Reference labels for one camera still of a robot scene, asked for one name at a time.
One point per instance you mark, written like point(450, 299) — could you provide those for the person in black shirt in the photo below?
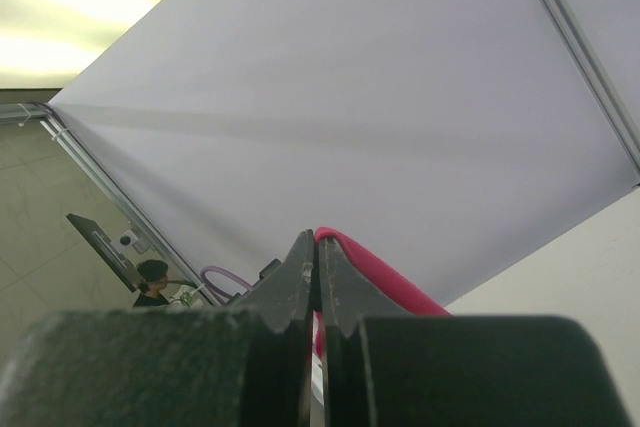
point(154, 275)

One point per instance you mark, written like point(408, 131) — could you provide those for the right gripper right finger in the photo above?
point(384, 366)

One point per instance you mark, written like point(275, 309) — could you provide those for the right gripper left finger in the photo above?
point(244, 364)

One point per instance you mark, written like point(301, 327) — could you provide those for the magenta t shirt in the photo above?
point(390, 282)

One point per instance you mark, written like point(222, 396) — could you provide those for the black monitor with webcam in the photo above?
point(112, 251)

